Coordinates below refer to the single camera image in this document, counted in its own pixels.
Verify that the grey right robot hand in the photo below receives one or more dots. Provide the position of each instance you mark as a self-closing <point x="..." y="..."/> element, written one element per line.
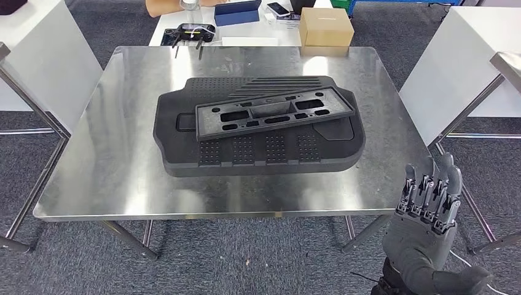
<point x="419" y="248"/>

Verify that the black plastic frame part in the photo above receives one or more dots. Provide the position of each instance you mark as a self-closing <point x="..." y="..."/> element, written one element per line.
<point x="207" y="118"/>

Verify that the steel workbench table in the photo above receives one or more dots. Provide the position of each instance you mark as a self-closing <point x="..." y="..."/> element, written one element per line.
<point x="101" y="163"/>

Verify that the brown cardboard box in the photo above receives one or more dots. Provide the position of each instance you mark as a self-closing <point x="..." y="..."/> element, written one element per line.
<point x="325" y="26"/>

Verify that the green plastic crate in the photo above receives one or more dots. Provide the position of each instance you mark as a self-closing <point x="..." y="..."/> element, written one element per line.
<point x="341" y="5"/>

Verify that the black foam engine cover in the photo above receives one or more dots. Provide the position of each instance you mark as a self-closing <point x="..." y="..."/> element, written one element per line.
<point x="179" y="150"/>

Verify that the printed white packet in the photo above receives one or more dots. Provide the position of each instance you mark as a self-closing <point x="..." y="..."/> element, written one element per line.
<point x="289" y="22"/>

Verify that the long white box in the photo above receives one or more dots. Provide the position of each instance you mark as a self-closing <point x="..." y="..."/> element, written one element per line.
<point x="250" y="41"/>

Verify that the black box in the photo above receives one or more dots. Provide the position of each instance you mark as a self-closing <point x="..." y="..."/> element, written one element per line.
<point x="303" y="6"/>

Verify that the white desk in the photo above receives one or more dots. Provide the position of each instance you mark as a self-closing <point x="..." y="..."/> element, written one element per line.
<point x="252" y="33"/>

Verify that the small white adapter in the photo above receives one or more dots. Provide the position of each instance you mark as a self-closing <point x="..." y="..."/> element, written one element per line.
<point x="269" y="18"/>

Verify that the black smartphone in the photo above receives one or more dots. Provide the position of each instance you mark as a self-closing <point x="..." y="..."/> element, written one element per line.
<point x="278" y="9"/>

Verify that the blue folding case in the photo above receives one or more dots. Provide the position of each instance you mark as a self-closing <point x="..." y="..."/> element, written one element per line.
<point x="236" y="14"/>

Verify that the black controller with antennas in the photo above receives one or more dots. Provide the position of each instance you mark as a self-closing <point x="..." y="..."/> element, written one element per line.
<point x="195" y="31"/>

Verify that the clear glass jar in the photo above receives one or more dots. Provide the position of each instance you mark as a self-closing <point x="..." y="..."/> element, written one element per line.
<point x="190" y="5"/>

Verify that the person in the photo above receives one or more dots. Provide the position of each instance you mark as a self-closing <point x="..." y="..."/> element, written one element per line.
<point x="162" y="8"/>

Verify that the black foam block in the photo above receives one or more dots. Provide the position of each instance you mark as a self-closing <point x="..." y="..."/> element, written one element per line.
<point x="12" y="6"/>

